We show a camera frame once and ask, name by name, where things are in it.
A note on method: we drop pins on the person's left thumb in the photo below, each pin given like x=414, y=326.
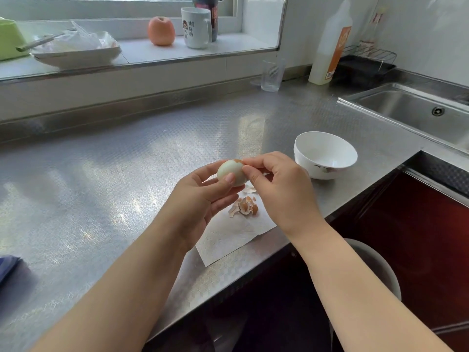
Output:
x=219, y=182

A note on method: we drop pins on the dark sauce bottle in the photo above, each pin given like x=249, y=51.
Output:
x=213, y=14

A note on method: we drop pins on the clear plastic bag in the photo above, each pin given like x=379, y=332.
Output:
x=73, y=40

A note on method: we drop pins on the boiled egg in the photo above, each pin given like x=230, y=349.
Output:
x=234, y=170

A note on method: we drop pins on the orange apple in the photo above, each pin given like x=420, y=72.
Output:
x=161, y=31

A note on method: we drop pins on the person's right forearm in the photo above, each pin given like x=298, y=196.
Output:
x=351, y=289

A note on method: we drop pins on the white plate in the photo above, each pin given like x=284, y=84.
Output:
x=77, y=57

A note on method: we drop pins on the person's right thumb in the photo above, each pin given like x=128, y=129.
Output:
x=253, y=177

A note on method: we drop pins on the black dish rack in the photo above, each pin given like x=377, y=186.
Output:
x=362, y=67

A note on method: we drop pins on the white paper towel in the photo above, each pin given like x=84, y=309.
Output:
x=227, y=234

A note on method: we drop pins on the dark red cabinet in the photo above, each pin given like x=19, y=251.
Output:
x=421, y=245

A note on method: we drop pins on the person's left hand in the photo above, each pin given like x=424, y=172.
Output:
x=190, y=212

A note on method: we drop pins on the white printed mug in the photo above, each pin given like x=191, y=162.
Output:
x=195, y=29

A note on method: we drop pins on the pile of eggshell pieces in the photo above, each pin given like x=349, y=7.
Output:
x=244, y=207

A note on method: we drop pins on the stainless steel sink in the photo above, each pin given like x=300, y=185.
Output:
x=410, y=106

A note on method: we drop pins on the person's left forearm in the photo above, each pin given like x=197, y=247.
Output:
x=124, y=293

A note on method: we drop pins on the green plastic container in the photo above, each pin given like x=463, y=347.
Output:
x=11, y=38

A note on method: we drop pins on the white bucket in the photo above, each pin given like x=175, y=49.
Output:
x=381, y=269

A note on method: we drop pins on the clear drinking glass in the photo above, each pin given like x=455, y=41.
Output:
x=272, y=76

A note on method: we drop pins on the clear bottle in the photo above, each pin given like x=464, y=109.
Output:
x=374, y=27

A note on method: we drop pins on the window frame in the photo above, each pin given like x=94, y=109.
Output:
x=234, y=10

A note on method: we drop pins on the person's right hand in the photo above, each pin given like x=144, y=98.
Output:
x=289, y=197

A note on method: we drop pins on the white bottle with orange label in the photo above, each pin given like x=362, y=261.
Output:
x=326, y=51

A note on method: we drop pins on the sink drain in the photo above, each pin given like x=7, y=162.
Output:
x=438, y=111

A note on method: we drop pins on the white ceramic bowl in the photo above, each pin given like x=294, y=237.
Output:
x=324, y=152

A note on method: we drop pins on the blue cloth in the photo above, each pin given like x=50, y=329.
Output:
x=8, y=267

